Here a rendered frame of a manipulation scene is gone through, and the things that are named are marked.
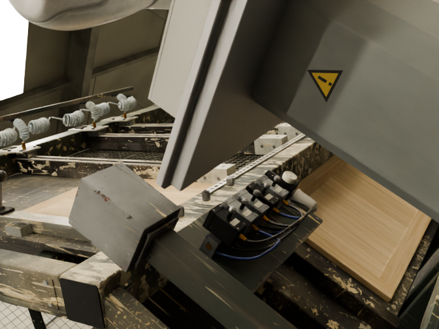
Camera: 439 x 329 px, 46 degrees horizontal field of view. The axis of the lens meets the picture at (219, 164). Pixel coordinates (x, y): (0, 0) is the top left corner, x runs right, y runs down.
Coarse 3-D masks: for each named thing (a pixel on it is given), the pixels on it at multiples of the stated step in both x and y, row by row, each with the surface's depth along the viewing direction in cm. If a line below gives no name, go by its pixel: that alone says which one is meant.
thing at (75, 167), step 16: (32, 160) 222; (48, 160) 217; (64, 160) 213; (80, 160) 212; (96, 160) 207; (112, 160) 203; (128, 160) 200; (64, 176) 214; (80, 176) 209; (144, 176) 191; (208, 176) 176; (224, 176) 172
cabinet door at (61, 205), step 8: (152, 184) 183; (192, 184) 177; (200, 184) 176; (208, 184) 175; (72, 192) 185; (160, 192) 174; (168, 192) 173; (176, 192) 172; (184, 192) 171; (192, 192) 170; (200, 192) 168; (48, 200) 178; (56, 200) 177; (64, 200) 177; (72, 200) 176; (176, 200) 163; (184, 200) 162; (32, 208) 171; (40, 208) 170; (48, 208) 170; (56, 208) 169; (64, 208) 168; (64, 216) 159
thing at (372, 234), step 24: (336, 168) 251; (312, 192) 223; (336, 192) 232; (360, 192) 241; (384, 192) 251; (336, 216) 215; (360, 216) 222; (384, 216) 231; (408, 216) 240; (312, 240) 193; (336, 240) 200; (360, 240) 206; (384, 240) 214; (408, 240) 221; (336, 264) 190; (360, 264) 192; (384, 264) 199; (384, 288) 186
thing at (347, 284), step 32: (320, 256) 191; (416, 256) 217; (288, 288) 160; (320, 288) 176; (352, 288) 172; (128, 320) 105; (160, 320) 138; (192, 320) 143; (288, 320) 157; (320, 320) 154; (352, 320) 169; (384, 320) 166
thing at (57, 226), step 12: (0, 216) 160; (12, 216) 158; (24, 216) 157; (36, 216) 156; (48, 216) 154; (36, 228) 153; (48, 228) 150; (60, 228) 147; (72, 228) 144; (84, 240) 143
